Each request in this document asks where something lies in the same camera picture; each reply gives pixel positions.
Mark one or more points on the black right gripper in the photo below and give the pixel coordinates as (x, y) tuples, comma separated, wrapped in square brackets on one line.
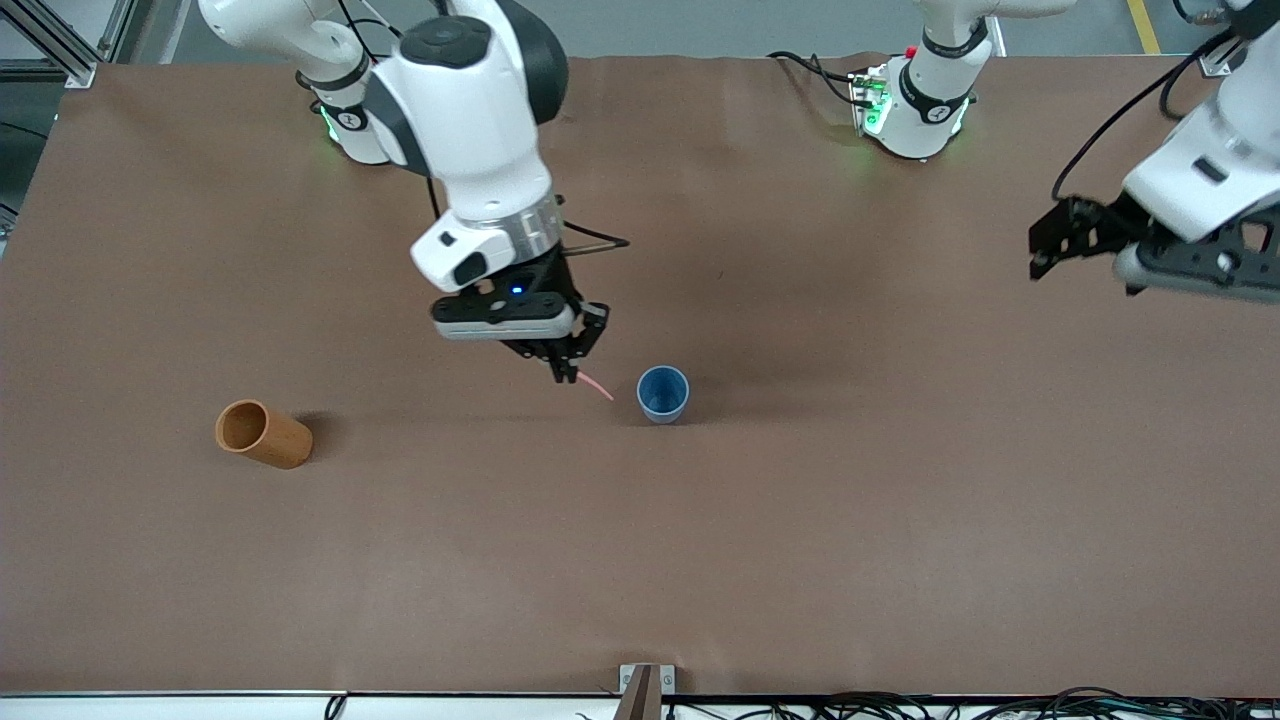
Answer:
[(556, 280)]

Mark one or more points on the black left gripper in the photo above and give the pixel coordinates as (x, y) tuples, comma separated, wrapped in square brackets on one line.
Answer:
[(1106, 222)]

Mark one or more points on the pink chopstick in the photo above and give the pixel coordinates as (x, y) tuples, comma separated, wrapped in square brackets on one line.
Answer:
[(598, 387)]

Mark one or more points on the blue cup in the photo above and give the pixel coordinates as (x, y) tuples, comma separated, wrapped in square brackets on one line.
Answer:
[(663, 400)]

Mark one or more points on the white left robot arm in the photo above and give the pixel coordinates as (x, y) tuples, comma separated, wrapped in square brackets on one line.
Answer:
[(930, 100)]

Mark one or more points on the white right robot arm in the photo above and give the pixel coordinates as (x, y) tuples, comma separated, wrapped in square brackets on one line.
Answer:
[(470, 120)]

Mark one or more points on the orange cup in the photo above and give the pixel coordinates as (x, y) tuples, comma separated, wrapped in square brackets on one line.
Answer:
[(275, 440)]

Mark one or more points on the brown table cloth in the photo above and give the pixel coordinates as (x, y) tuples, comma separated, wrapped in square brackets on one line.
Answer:
[(640, 550)]

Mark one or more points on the aluminium corner bracket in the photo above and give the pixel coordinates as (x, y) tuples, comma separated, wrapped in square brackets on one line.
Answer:
[(1220, 62)]

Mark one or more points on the metal bracket with post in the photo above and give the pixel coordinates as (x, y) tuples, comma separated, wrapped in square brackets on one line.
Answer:
[(640, 690)]

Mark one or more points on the aluminium frame profile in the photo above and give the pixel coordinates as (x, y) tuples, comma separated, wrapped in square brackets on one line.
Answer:
[(60, 50)]

